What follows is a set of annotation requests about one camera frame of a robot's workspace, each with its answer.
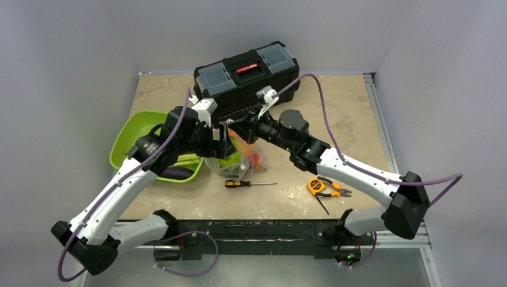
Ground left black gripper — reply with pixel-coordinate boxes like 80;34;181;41
177;120;235;158

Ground orange green mango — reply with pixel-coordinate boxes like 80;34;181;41
237;138;258;156

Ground clear zip top bag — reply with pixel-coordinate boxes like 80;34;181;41
204;129;267;181

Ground green leafy vegetable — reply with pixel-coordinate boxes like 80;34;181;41
218;152;248;180

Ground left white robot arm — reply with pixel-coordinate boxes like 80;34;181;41
51;106;236;275

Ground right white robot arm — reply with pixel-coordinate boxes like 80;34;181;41
228;109;430;243

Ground black yellow screwdriver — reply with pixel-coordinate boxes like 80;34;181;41
224;180;276;188

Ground green celery stalks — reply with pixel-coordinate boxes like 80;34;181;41
172;154;201;168

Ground black plastic toolbox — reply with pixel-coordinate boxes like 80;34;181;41
193;41;300;128

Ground purple eggplant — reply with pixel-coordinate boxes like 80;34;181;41
160;167;194;180

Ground orange tape measure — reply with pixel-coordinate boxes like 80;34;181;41
307;178;326;196

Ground green plastic tray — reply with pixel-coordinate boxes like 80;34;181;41
109;111;204;183

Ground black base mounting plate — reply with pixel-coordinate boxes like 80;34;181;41
152;219;374;262

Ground orange black pliers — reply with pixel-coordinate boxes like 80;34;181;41
313;176;352;215

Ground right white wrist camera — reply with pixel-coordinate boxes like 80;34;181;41
256;86;279;119

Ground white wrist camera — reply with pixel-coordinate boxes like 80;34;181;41
190;94;218;127
256;86;279;119

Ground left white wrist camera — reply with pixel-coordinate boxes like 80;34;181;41
190;94;218;127

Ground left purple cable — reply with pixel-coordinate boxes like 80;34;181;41
57;87;193;283

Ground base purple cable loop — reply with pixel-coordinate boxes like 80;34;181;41
152;231;219;278

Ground aluminium frame rails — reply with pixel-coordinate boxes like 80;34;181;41
79;72;442;287

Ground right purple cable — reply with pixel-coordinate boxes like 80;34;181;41
273;73;463;207

